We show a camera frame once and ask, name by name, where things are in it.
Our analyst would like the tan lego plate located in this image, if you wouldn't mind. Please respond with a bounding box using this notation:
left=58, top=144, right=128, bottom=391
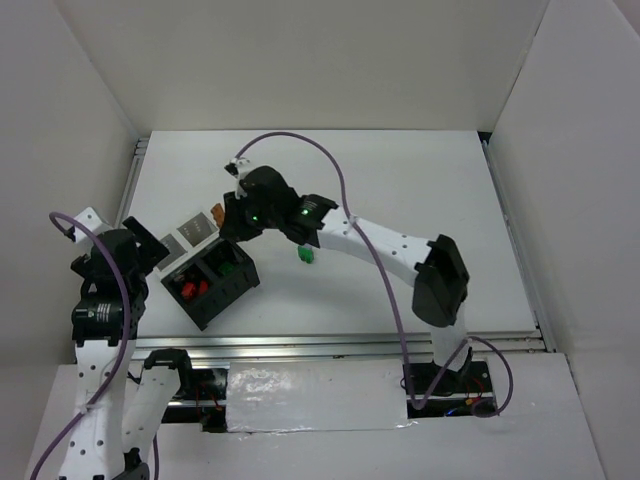
left=210, top=203, right=225, bottom=229

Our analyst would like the small green lego brick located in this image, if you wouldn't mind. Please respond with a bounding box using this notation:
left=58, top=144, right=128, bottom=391
left=217, top=262, right=235, bottom=277

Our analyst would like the red and tan lego brick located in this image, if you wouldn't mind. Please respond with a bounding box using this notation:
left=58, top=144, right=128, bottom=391
left=181, top=282, right=198, bottom=302

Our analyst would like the green purple lego cluster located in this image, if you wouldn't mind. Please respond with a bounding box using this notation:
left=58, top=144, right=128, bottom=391
left=297, top=246, right=315, bottom=264

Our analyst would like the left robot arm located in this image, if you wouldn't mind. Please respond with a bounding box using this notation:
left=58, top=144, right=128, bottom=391
left=50, top=207, right=192, bottom=479

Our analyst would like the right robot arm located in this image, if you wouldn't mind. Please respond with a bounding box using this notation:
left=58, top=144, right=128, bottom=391
left=213, top=159, right=470, bottom=373

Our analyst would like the white two-compartment container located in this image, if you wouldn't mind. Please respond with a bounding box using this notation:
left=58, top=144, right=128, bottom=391
left=155, top=211, right=219, bottom=278

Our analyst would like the black two-compartment container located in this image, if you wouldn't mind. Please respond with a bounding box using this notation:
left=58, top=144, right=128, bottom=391
left=161, top=238, right=260, bottom=331

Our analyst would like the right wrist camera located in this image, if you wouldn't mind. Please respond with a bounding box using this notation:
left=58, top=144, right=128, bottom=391
left=224, top=157, right=254, bottom=199

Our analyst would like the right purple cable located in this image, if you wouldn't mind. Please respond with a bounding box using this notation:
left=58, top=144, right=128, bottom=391
left=233, top=131, right=515, bottom=419

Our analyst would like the aluminium left rail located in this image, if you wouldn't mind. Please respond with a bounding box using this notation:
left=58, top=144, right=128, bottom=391
left=116, top=137, right=150, bottom=225

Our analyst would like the aluminium rail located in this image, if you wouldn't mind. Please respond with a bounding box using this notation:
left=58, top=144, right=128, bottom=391
left=133, top=332, right=546, bottom=364
left=478, top=131, right=558, bottom=353
left=116, top=137, right=150, bottom=225

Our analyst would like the aluminium front rail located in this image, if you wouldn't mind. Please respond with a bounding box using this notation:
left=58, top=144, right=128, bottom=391
left=133, top=332, right=546, bottom=364

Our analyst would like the aluminium right rail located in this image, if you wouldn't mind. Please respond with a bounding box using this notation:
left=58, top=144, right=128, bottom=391
left=478, top=131, right=558, bottom=353

